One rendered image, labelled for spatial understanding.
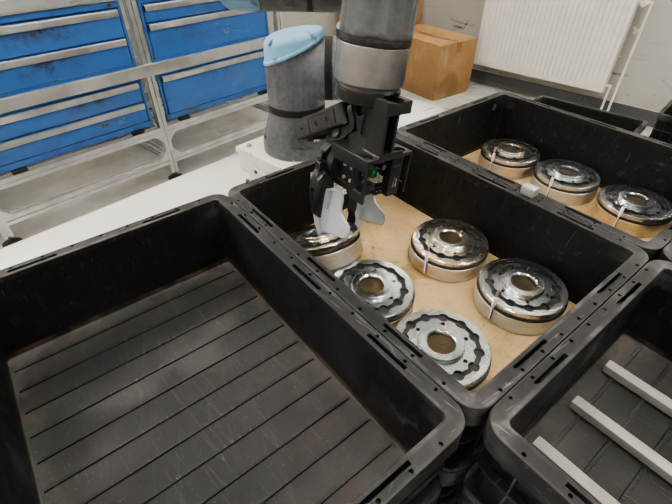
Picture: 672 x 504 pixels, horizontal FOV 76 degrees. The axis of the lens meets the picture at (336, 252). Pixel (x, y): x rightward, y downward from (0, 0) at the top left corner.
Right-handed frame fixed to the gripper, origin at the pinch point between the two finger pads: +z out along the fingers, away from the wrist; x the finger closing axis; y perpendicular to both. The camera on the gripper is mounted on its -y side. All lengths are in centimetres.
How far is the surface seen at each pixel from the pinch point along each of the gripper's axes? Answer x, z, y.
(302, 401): -17.2, 5.7, 16.3
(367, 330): -13.4, -5.1, 19.6
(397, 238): 9.0, 2.2, 3.5
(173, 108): 49, 44, -187
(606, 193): 39.6, -4.6, 18.6
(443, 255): 7.9, -0.6, 12.3
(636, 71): 321, 15, -68
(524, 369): -6.4, -6.0, 30.4
